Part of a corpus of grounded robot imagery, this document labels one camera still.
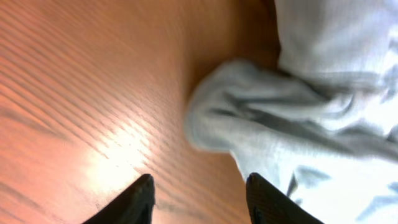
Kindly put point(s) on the light blue polo shirt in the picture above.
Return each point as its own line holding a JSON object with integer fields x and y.
{"x": 326, "y": 134}

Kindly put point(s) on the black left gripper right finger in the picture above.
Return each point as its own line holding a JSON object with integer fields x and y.
{"x": 268, "y": 205}

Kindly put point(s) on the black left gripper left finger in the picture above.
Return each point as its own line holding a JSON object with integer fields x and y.
{"x": 132, "y": 206}

